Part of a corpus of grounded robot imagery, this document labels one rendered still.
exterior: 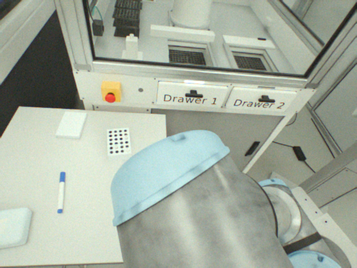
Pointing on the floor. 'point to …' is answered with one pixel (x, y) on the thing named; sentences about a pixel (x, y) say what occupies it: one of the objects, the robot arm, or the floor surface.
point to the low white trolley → (102, 232)
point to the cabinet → (213, 125)
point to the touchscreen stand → (330, 179)
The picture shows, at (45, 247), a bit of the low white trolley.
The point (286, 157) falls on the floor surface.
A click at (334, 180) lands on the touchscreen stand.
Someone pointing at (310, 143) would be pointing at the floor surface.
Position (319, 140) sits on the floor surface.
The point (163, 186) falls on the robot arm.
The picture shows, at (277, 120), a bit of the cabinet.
